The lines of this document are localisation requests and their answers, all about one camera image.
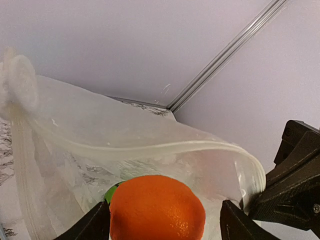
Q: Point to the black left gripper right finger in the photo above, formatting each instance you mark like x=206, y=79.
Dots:
x=236, y=225

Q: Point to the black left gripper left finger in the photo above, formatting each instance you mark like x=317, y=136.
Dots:
x=94, y=225

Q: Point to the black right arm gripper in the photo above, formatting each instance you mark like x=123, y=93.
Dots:
x=290, y=199

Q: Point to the orange toy orange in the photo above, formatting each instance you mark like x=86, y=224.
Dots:
x=155, y=207

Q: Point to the clear zip top bag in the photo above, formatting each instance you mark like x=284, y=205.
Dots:
x=70, y=146

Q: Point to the green toy watermelon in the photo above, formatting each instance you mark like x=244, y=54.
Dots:
x=110, y=192

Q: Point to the aluminium right frame post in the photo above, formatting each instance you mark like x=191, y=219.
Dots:
x=225, y=55

